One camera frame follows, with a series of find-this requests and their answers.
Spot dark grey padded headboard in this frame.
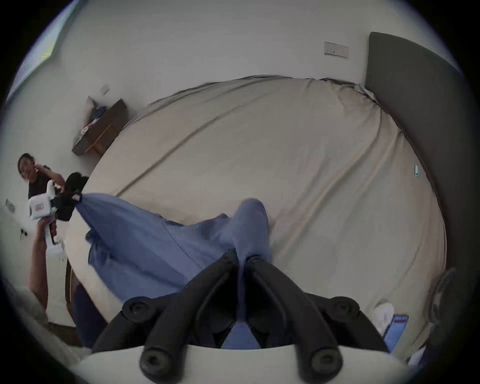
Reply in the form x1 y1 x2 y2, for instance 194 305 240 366
364 31 480 340

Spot person's legs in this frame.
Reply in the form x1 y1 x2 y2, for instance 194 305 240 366
72 282 110 349

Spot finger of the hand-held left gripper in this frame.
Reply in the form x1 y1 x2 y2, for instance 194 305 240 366
55 190 83 208

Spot dark wooden bedside table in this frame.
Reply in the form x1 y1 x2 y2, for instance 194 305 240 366
71 95 129 157

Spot wall switch plate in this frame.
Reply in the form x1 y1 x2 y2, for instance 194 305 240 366
324 41 349 59

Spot person's body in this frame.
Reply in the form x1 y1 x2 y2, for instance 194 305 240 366
2 277 92 376

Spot bed with beige sheet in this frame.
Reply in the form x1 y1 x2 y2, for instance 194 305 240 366
64 75 449 361

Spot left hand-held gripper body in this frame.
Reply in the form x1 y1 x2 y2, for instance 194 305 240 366
28 180 65 259

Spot blue phone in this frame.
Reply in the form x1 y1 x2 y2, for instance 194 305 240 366
384 313 410 354

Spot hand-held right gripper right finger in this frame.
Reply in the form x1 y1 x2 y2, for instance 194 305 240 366
244 256 389 380

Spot person's left forearm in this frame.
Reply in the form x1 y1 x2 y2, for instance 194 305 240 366
28 227 50 313

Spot small white object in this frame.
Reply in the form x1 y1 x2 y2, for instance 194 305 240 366
373 302 395 337

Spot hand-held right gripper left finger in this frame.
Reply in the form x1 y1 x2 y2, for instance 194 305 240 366
92 251 241 378

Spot person's left hand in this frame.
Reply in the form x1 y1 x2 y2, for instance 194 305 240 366
37 215 58 242

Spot blue shirt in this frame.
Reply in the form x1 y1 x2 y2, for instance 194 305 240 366
75 193 275 349

